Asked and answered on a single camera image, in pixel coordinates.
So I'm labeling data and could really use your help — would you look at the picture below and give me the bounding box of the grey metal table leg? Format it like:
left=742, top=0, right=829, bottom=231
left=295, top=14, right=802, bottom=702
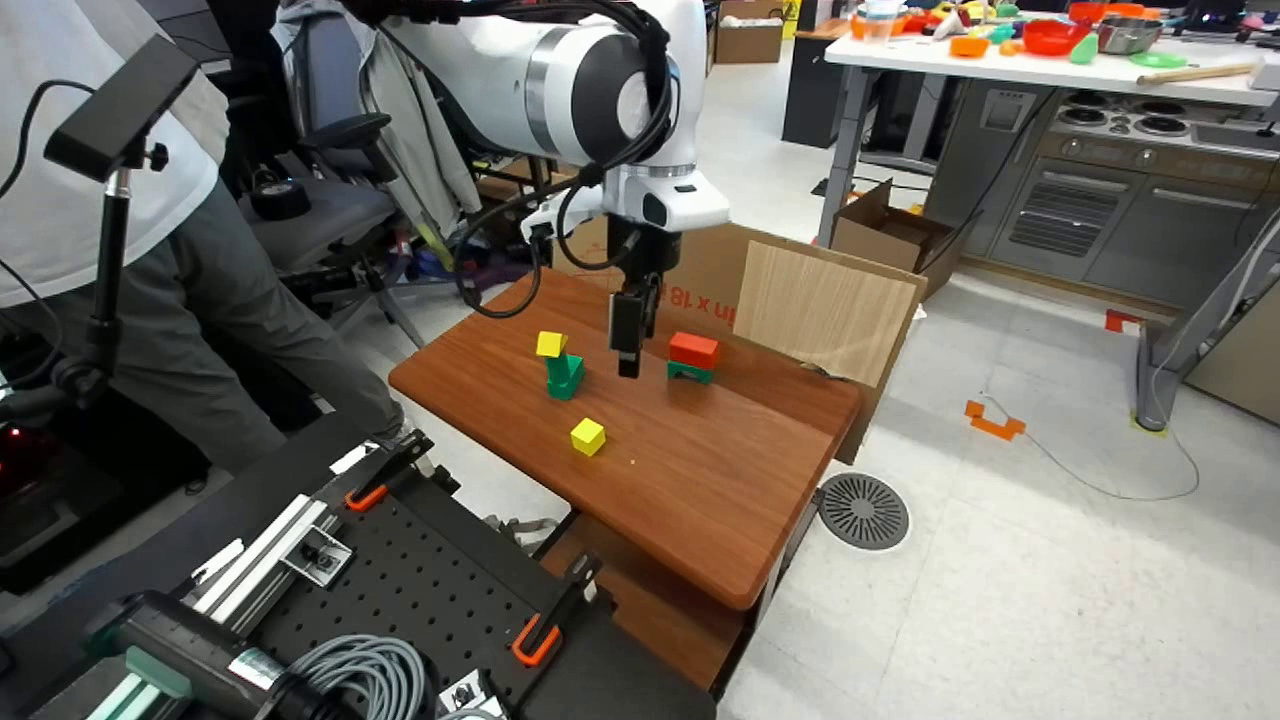
left=1134, top=208, right=1280, bottom=441

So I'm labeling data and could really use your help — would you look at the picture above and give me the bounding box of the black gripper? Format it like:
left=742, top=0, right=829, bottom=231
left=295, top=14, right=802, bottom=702
left=605, top=218, right=683, bottom=385

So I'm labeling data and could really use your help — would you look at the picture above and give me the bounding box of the white table with toys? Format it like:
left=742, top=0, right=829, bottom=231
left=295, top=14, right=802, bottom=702
left=812, top=14, right=1280, bottom=252

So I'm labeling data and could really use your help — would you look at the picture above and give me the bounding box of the open brown cardboard box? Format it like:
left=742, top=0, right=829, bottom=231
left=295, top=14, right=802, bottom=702
left=829, top=175, right=959, bottom=280

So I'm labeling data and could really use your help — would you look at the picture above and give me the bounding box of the red bowl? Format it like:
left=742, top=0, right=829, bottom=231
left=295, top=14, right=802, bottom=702
left=1022, top=16, right=1088, bottom=61

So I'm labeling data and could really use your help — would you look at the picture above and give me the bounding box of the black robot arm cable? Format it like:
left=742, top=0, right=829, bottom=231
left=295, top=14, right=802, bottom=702
left=447, top=0, right=681, bottom=325

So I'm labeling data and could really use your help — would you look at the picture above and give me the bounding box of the black camera on stand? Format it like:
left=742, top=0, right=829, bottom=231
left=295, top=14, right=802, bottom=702
left=42, top=31, right=204, bottom=393

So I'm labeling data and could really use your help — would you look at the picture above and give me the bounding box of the grey coiled cable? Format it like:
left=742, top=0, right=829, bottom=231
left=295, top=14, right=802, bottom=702
left=284, top=629, right=432, bottom=720

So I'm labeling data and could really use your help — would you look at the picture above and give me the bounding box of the yellow cube block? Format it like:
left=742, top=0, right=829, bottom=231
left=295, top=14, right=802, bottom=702
left=570, top=415, right=613, bottom=460

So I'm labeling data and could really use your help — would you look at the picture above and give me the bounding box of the closed cardboard box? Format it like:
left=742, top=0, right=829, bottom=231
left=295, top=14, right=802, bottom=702
left=709, top=14, right=791, bottom=69

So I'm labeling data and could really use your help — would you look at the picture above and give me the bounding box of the person in white shirt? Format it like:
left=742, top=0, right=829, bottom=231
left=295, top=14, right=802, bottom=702
left=0, top=0, right=407, bottom=481

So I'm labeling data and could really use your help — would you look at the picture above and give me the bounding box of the round metal floor drain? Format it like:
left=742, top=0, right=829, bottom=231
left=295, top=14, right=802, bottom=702
left=812, top=467, right=917, bottom=557

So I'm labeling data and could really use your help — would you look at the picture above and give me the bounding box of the pale cardboard sheet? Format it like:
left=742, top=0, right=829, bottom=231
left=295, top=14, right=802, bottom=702
left=728, top=235, right=931, bottom=393

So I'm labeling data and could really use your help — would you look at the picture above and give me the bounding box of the orange floor bracket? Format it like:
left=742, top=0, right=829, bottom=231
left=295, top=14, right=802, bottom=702
left=959, top=397, right=1027, bottom=446

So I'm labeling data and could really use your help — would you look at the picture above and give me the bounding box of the small green block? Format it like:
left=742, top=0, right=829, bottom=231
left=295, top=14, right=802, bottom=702
left=663, top=358, right=722, bottom=393

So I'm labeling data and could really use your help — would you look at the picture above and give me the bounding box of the orange rectangular block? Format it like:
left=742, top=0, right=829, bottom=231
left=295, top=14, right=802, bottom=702
left=663, top=330, right=725, bottom=372

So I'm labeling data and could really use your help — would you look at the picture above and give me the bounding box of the wooden rolling pin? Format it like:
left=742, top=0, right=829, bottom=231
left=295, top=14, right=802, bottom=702
left=1134, top=56, right=1263, bottom=93

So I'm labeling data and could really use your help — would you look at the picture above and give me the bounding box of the dark office chair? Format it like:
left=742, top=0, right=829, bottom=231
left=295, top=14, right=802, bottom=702
left=244, top=0, right=451, bottom=352

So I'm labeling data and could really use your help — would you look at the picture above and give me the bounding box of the aluminium rail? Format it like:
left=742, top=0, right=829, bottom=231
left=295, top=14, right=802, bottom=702
left=185, top=494, right=359, bottom=633

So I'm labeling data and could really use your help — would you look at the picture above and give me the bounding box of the orange-handled black clamp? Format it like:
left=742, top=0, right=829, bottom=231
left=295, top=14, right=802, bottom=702
left=509, top=551, right=605, bottom=674
left=342, top=427, right=439, bottom=520

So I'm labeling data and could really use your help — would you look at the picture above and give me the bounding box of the grey toy kitchen cabinet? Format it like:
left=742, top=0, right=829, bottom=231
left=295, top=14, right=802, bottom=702
left=924, top=89, right=1280, bottom=330

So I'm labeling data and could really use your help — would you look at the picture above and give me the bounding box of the green L-shaped block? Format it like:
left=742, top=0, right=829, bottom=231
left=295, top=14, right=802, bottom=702
left=540, top=349, right=592, bottom=405

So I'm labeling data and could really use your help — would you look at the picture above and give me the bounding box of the thin floor cable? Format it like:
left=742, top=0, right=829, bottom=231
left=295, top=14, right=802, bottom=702
left=986, top=385, right=1203, bottom=510

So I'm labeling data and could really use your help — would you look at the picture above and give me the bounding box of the teal and black device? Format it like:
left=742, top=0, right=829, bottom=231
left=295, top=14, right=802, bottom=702
left=82, top=590, right=291, bottom=720

